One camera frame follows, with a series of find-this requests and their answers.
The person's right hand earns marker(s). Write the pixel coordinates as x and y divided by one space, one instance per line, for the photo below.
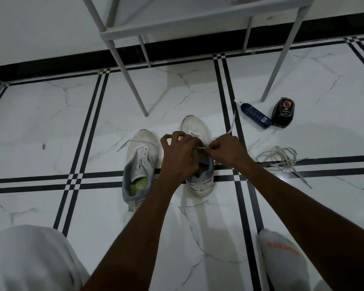
227 151

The person's left hand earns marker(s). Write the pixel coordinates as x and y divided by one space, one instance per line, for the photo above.
177 160

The white shoelace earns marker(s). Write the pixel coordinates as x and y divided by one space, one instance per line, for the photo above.
280 157
230 127

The white sneaker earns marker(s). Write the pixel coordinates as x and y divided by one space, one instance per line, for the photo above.
191 122
142 139

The person's left forearm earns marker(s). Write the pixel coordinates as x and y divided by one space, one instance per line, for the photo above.
133 242

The person's right forearm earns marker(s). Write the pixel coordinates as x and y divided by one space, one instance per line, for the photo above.
315 227

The black shoe polish container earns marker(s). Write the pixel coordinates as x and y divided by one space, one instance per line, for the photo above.
282 113

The grey metal shelf rack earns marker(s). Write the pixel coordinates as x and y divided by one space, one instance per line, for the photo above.
200 19

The dark blue spray bottle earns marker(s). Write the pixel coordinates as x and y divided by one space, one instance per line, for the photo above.
256 115

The white sock with orange print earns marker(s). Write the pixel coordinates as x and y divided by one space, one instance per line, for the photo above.
283 263

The white shorts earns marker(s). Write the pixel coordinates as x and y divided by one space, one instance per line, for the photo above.
27 260

